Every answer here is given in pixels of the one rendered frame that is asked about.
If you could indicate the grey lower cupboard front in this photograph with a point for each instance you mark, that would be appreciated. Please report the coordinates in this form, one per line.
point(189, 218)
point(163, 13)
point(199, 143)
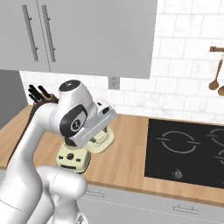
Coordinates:
point(122, 215)

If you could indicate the narrow grey cupboard door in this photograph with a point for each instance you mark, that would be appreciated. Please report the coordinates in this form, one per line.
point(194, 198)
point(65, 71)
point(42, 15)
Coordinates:
point(14, 35)

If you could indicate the long wooden hanging spoon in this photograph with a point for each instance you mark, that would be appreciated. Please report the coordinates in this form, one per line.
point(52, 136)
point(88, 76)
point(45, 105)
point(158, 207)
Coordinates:
point(214, 84)

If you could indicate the wide grey cupboard door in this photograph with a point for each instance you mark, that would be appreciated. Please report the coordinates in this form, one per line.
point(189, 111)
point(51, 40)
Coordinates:
point(102, 35)

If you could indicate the grey wall socket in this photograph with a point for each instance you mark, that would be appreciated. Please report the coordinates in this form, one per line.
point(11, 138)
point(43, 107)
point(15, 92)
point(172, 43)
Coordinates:
point(114, 82)

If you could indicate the wooden hanging ladle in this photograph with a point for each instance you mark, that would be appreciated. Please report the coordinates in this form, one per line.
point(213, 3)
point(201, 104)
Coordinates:
point(221, 91)

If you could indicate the cream blender base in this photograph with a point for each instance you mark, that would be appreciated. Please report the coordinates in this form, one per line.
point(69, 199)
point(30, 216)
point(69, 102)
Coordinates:
point(73, 159)

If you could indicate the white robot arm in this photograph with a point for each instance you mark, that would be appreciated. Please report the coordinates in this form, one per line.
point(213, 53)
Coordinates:
point(26, 163)

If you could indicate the black hob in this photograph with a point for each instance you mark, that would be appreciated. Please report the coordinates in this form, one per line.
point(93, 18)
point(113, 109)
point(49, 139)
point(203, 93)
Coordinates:
point(186, 163)

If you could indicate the cream round blender lid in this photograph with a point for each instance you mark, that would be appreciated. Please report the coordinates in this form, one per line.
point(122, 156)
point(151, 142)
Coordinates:
point(102, 143)

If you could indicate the brown wooden wall rail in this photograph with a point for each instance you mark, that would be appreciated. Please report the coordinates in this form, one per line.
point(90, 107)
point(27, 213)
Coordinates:
point(217, 49)

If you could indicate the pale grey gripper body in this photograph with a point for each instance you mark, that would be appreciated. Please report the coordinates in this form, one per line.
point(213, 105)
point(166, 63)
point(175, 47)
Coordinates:
point(92, 127)

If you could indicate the dark grey tall panel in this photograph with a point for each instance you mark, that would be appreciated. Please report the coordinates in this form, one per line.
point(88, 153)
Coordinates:
point(10, 96)

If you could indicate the brown knife block with knives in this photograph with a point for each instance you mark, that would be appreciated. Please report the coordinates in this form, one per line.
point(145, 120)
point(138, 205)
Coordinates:
point(43, 94)

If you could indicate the grey drawer front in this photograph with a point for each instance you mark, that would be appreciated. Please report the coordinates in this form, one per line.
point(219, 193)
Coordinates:
point(140, 201)

